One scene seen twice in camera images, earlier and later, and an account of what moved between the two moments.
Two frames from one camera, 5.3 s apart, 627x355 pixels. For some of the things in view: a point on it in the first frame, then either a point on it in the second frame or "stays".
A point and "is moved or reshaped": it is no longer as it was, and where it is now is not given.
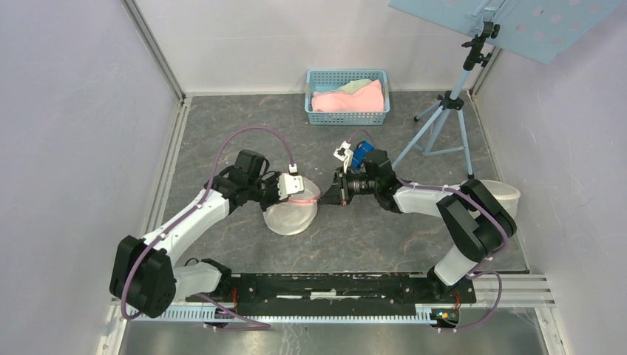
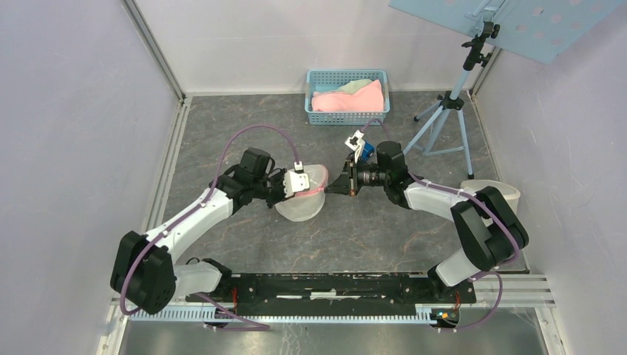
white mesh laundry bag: (507, 196) stays
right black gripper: (335, 195) → (348, 182)
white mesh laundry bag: (296, 214) is moved or reshaped
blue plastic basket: (346, 97) stays
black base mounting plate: (327, 288) stays
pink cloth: (368, 98) stays
